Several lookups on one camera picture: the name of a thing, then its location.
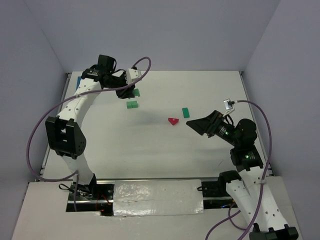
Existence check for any green arched hospital block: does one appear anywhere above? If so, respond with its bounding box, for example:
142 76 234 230
132 88 141 97

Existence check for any green wooden cube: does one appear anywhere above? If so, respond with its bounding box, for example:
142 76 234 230
126 101 132 109
131 100 139 109

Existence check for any green rectangular wooden block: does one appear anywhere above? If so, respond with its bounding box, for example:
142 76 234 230
182 107 190 119

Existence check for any red triangular wooden block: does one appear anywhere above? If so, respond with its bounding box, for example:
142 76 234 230
168 117 179 126

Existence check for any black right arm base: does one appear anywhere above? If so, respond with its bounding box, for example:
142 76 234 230
197 180 232 201

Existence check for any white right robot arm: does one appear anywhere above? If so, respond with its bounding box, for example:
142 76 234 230
186 110 299 240

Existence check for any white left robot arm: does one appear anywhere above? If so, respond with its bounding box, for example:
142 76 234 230
45 55 142 194

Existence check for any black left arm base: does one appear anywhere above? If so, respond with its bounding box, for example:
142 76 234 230
75 176 114 204

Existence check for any blue plastic bin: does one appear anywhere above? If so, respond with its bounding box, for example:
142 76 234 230
75 76 82 91

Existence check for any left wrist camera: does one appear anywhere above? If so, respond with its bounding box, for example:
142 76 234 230
125 68 142 85

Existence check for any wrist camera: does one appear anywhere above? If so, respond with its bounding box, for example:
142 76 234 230
125 68 142 85
223 99 236 117

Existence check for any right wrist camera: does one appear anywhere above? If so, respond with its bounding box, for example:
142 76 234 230
223 99 236 117

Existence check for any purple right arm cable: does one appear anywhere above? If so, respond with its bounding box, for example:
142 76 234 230
204 99 273 240

